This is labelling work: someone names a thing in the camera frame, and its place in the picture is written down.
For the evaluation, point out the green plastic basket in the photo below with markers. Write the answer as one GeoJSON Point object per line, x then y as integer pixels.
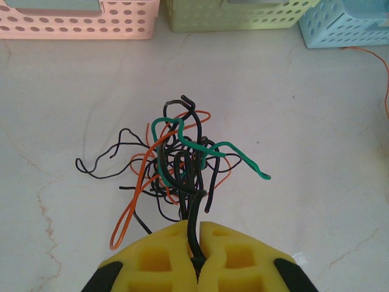
{"type": "Point", "coordinates": [212, 25]}

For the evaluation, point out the pink plastic basket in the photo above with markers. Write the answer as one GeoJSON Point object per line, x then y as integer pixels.
{"type": "Point", "coordinates": [76, 30]}

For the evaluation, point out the blue plastic basket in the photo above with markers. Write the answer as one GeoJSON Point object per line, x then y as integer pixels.
{"type": "Point", "coordinates": [334, 33]}

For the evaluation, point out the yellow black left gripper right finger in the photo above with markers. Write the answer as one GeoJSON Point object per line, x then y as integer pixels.
{"type": "Point", "coordinates": [243, 261]}

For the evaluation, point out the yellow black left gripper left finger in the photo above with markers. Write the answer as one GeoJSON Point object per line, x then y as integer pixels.
{"type": "Point", "coordinates": [158, 258]}

